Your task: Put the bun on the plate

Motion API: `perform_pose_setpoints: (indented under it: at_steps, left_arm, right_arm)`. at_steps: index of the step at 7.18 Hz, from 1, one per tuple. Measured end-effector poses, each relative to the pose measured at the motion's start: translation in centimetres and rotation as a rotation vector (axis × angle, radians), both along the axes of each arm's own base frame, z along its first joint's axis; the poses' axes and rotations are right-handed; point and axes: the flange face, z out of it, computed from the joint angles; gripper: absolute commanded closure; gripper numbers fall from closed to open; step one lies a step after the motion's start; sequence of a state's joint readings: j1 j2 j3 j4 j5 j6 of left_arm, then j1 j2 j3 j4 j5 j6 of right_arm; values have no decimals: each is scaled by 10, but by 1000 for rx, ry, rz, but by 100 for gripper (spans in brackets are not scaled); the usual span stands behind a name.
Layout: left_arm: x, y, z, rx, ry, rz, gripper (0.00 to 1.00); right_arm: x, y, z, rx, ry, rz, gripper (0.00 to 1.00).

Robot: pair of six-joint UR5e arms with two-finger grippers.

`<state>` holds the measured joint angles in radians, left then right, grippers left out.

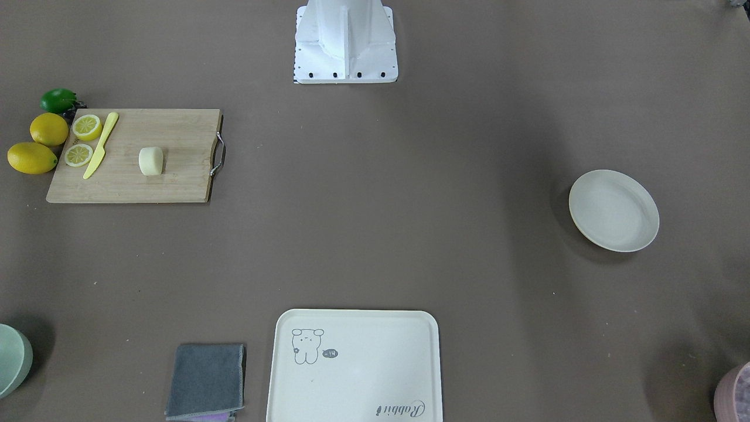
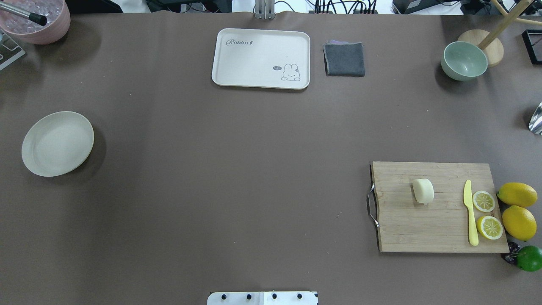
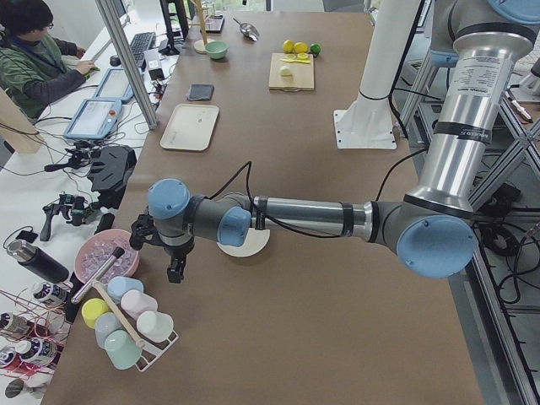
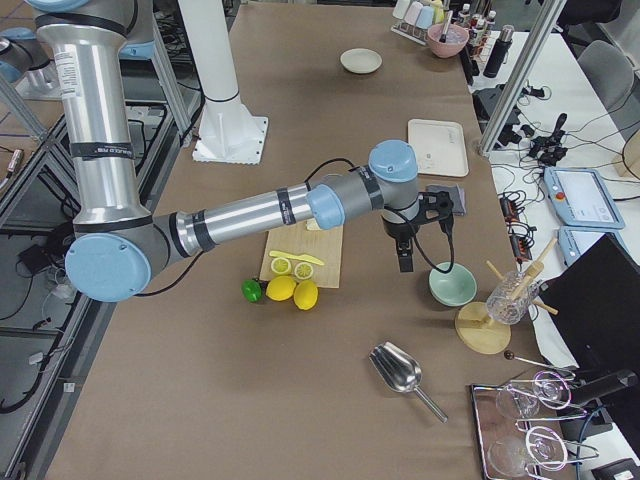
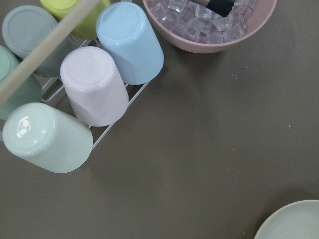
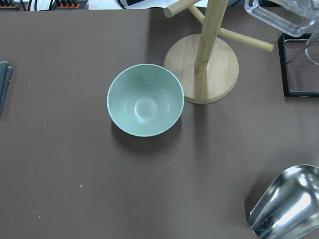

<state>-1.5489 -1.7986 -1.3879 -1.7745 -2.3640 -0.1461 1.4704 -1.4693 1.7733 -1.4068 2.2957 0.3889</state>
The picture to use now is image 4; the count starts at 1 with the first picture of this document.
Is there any lower wine glass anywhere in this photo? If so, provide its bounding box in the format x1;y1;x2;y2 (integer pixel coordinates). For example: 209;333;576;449
487;426;599;479

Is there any whole lemon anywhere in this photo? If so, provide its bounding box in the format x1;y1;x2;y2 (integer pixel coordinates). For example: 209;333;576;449
293;280;319;311
266;276;297;301

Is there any aluminium frame post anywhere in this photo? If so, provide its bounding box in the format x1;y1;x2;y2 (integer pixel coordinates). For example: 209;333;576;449
478;0;566;158

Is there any white camera pole base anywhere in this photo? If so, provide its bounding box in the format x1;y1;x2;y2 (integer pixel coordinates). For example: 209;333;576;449
179;0;268;165

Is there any pink bowl with ice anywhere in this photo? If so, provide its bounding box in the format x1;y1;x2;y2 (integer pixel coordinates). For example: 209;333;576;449
427;24;469;58

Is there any mirror tray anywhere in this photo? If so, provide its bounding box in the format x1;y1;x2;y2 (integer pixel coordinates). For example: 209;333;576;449
468;384;532;479

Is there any cream rabbit tray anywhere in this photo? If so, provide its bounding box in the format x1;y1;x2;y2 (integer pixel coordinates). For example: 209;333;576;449
407;119;469;178

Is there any wine glass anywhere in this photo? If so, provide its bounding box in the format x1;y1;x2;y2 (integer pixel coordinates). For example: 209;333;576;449
487;426;599;479
495;371;587;421

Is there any green lime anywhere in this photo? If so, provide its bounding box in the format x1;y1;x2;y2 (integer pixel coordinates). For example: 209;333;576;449
241;279;263;303

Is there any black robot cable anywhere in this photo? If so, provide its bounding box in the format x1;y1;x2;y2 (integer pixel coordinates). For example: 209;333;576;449
305;158;456;274

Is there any whole lemon right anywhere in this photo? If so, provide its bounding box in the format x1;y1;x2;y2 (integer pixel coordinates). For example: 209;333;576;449
293;280;319;311

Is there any black gripper camera mount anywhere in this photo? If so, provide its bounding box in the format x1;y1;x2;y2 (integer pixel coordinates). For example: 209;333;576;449
416;191;453;225

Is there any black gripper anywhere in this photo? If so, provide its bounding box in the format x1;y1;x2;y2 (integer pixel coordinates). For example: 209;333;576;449
381;209;414;272

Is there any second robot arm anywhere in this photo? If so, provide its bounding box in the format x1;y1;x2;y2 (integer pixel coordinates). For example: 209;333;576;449
1;27;60;91

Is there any lemon half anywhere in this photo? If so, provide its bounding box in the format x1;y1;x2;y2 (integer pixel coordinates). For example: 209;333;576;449
292;262;315;281
270;257;293;276

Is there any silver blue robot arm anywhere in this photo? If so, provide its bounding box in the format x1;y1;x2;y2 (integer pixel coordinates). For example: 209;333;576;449
32;1;421;302

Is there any right lemon half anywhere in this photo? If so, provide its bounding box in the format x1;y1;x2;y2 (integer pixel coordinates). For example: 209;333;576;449
292;262;315;281

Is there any wooden cup rack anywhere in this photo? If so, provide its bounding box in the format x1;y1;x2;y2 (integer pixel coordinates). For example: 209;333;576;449
455;238;558;354

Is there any metal scoop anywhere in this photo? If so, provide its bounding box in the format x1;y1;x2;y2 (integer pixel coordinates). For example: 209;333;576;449
369;341;448;423

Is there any pastel cup rack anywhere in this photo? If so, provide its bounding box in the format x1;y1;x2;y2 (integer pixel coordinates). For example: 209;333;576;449
391;0;452;45

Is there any yellow plastic knife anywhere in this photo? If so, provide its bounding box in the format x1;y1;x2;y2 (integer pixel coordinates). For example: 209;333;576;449
268;250;325;266

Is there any clear glass cup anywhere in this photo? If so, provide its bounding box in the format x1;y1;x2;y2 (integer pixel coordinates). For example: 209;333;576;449
486;271;540;325

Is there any left lemon half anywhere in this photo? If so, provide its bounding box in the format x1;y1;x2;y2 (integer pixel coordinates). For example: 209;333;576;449
270;257;293;276

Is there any upper wine glass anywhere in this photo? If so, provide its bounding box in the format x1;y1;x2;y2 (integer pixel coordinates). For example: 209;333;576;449
495;371;587;421

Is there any grey office chair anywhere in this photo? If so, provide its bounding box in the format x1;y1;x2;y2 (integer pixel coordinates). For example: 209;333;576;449
577;40;636;117

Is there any round cream plate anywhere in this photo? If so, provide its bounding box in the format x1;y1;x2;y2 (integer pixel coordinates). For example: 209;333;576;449
339;48;383;75

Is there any folded grey cloth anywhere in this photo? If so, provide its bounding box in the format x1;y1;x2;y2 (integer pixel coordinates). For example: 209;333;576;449
426;184;467;216

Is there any green bowl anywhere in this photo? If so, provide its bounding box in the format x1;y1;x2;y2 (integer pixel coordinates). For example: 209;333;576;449
428;263;477;307

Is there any black thermos bottle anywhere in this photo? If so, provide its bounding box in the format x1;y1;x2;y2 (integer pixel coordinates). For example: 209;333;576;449
483;25;515;78

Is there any bamboo cutting board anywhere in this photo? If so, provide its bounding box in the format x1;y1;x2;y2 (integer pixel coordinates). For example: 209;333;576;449
258;221;343;289

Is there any whole lemon left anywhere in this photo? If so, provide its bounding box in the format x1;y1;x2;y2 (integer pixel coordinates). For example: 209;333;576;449
266;276;297;301

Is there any blue teach pendant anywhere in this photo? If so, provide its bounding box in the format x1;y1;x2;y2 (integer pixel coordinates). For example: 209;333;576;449
557;226;607;267
543;167;626;230

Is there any black monitor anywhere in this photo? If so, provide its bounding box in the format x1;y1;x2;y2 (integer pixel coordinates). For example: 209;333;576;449
541;234;639;373

